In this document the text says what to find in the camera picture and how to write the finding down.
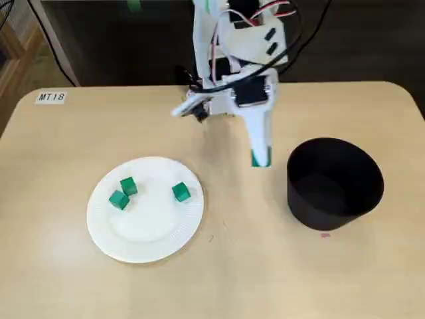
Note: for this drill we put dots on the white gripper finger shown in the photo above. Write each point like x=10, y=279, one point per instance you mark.
x=260, y=139

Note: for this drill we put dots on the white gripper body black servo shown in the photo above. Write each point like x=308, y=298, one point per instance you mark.
x=250, y=97

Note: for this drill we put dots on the green cube block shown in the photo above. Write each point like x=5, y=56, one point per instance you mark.
x=129, y=187
x=254, y=160
x=181, y=192
x=118, y=200

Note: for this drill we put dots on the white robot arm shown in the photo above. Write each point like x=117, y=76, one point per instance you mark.
x=204, y=40

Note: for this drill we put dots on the black round pot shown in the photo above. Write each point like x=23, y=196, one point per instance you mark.
x=332, y=212

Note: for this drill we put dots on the white paper plate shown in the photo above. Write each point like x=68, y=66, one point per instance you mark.
x=146, y=226

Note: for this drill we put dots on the small pink sticker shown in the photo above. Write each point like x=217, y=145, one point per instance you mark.
x=325, y=235

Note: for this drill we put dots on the green tape strip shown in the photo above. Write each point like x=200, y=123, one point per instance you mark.
x=133, y=4

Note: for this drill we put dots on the grey partition panel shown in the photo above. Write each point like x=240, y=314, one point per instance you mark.
x=66, y=26

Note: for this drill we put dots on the white MT18 label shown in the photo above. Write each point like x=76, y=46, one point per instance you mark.
x=50, y=97

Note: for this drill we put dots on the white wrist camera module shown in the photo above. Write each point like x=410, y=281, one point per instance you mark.
x=189, y=107

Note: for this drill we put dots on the wooden shelf frame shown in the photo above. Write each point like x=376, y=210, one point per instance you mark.
x=16, y=60

